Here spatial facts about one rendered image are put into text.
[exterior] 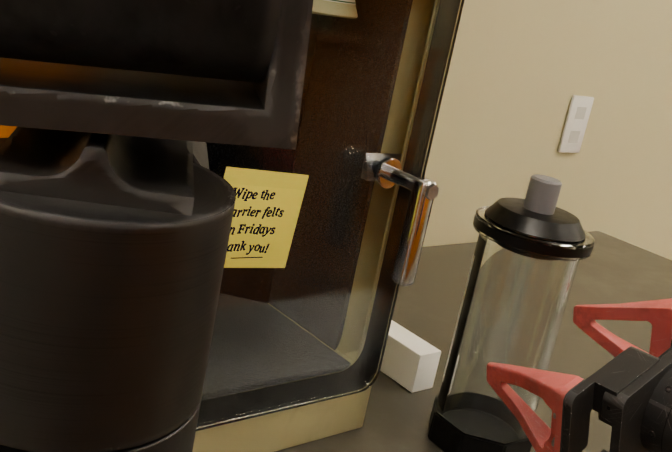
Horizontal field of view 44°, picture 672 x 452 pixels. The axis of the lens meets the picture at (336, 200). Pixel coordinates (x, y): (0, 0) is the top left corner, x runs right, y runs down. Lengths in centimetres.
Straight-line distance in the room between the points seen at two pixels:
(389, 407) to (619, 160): 113
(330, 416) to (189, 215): 63
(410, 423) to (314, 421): 12
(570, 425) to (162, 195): 38
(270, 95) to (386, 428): 69
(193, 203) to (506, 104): 136
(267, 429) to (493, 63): 89
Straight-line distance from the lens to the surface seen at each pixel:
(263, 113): 16
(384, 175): 67
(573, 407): 50
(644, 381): 52
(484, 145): 149
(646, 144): 196
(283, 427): 75
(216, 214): 16
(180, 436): 18
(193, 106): 15
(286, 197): 62
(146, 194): 16
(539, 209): 75
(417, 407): 88
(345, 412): 79
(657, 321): 60
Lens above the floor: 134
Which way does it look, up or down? 15 degrees down
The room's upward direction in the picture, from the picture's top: 11 degrees clockwise
